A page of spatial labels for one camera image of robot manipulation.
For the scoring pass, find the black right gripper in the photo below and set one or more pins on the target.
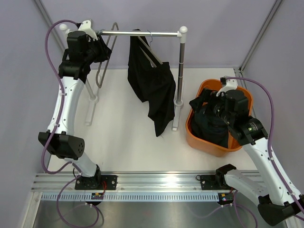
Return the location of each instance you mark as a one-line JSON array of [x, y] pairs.
[[197, 103]]

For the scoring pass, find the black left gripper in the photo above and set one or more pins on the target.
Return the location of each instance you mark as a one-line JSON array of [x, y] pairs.
[[104, 51]]

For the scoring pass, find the dark navy shorts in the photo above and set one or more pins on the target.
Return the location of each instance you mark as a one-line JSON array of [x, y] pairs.
[[210, 128]]

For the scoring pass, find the grey hanger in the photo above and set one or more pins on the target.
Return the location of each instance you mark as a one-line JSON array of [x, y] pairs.
[[99, 78]]

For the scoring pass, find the black shorts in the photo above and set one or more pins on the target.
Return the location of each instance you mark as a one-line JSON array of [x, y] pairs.
[[153, 82]]

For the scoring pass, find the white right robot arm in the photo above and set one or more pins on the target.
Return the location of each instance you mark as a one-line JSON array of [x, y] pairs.
[[279, 199]]

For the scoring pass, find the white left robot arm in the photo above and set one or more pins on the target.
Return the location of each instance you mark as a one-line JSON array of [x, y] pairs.
[[59, 139]]

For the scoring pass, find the metal clothes rack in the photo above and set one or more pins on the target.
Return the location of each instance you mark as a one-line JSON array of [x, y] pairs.
[[178, 102]]

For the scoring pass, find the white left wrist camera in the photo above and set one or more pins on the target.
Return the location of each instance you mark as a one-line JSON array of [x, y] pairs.
[[86, 26]]

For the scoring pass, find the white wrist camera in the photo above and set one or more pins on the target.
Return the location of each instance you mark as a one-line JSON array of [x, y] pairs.
[[86, 26], [227, 84]]

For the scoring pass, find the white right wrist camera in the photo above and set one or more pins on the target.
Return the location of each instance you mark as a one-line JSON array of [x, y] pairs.
[[227, 84]]

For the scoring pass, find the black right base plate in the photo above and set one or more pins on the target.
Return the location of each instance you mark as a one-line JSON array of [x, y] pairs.
[[209, 182]]

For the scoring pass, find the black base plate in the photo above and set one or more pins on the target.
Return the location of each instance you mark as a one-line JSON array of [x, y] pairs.
[[109, 182], [209, 182]]

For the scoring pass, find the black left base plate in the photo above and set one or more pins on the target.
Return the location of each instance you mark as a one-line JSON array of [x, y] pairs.
[[109, 182]]

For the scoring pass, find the aluminium mounting rail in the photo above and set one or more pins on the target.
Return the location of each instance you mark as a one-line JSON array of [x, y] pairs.
[[171, 181]]

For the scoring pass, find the slotted cable duct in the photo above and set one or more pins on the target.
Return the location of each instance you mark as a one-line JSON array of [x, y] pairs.
[[141, 196]]

